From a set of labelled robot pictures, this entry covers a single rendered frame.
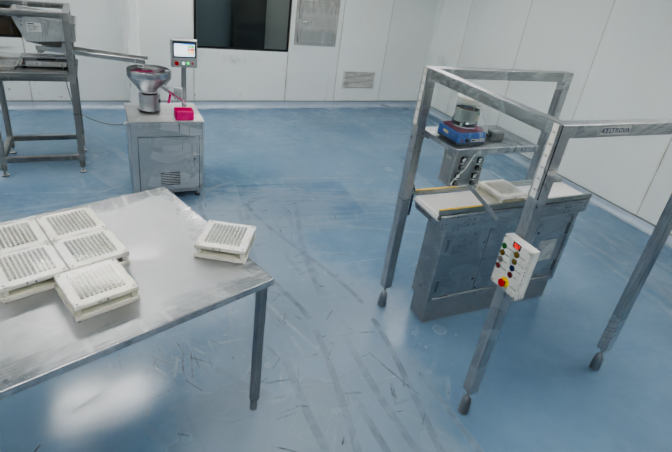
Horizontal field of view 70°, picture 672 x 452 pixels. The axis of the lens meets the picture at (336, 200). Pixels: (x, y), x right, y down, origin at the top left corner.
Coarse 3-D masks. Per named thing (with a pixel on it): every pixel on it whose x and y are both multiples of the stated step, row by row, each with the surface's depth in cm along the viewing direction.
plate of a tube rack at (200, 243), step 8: (208, 224) 244; (232, 224) 246; (240, 224) 247; (208, 232) 237; (248, 232) 242; (200, 240) 230; (248, 240) 235; (200, 248) 227; (208, 248) 227; (216, 248) 226; (224, 248) 226; (232, 248) 227; (240, 248) 228
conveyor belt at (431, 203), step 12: (456, 192) 324; (468, 192) 326; (552, 192) 345; (564, 192) 348; (576, 192) 351; (420, 204) 306; (432, 204) 303; (444, 204) 305; (456, 204) 307; (468, 204) 309; (480, 204) 312; (432, 216) 296
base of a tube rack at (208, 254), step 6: (252, 240) 244; (204, 252) 229; (210, 252) 230; (216, 252) 231; (222, 252) 231; (246, 252) 234; (210, 258) 229; (216, 258) 229; (222, 258) 229; (228, 258) 228; (234, 258) 228; (246, 258) 232
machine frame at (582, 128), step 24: (456, 72) 282; (480, 72) 289; (504, 72) 296; (528, 72) 304; (552, 72) 314; (504, 96) 231; (600, 120) 212; (624, 120) 217; (648, 120) 224; (408, 168) 301; (552, 168) 205; (408, 192) 310; (528, 216) 217; (528, 240) 222; (648, 240) 279; (384, 264) 339; (648, 264) 280; (384, 288) 342; (504, 312) 242; (624, 312) 296; (480, 336) 253; (480, 360) 255; (600, 360) 316
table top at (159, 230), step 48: (144, 192) 280; (144, 240) 237; (192, 240) 242; (144, 288) 205; (192, 288) 209; (240, 288) 213; (0, 336) 172; (48, 336) 175; (96, 336) 178; (144, 336) 183; (0, 384) 155
